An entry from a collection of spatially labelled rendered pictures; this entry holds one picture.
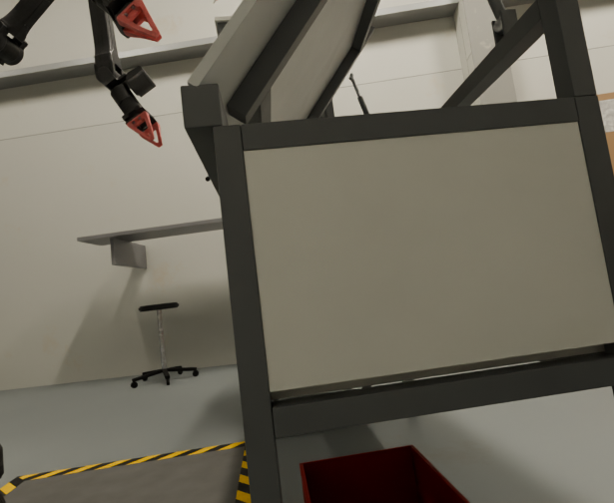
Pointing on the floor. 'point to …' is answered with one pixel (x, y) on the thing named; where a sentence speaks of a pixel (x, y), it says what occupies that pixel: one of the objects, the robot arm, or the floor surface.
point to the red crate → (377, 479)
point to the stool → (162, 347)
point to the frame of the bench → (567, 367)
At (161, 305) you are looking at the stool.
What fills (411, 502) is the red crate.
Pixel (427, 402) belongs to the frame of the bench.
